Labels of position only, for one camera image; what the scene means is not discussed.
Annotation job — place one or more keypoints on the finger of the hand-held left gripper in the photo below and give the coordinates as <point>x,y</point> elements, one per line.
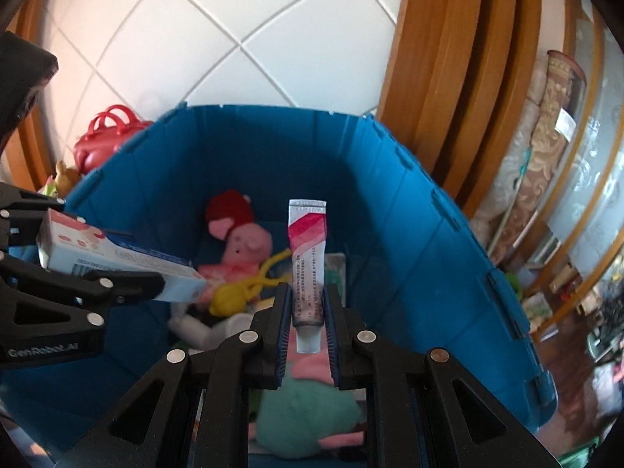
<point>73,287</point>
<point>19,209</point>

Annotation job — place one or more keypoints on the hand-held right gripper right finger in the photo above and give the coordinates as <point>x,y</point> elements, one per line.
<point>330,336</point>

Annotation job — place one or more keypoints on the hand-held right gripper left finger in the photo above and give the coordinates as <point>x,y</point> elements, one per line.
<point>284,336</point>

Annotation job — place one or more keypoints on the yellow plastic snowball clip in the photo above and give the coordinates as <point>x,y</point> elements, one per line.
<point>229,300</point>

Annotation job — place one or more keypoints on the white and blue carton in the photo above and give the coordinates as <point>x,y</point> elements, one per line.
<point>136,263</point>

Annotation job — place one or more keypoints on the red and white ointment tube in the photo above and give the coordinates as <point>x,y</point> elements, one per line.
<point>307,253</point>

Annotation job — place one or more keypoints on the blue storage bin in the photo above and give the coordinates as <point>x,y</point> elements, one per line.
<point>292,156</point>

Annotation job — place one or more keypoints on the brown teddy bear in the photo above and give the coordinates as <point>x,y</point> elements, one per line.
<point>66,175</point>

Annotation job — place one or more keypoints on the teal plush toy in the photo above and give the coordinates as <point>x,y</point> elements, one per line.
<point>307,414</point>

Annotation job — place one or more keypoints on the white plastic bottle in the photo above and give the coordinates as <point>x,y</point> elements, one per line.
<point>195,329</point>

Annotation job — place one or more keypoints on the pink pig plush toy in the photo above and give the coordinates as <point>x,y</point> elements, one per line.
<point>243,243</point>

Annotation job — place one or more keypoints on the red toy handbag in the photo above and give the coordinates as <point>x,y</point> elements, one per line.
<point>107,141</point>

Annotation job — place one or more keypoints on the rolled patterned carpet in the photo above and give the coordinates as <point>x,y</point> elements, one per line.
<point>546,146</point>

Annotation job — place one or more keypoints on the wooden framed glass door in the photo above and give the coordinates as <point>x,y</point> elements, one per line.
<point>594,156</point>

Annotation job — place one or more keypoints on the curved wooden frame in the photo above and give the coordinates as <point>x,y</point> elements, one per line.
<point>27,165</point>

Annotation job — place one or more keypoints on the wooden door frame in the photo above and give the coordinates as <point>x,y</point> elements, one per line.
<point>438,83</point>

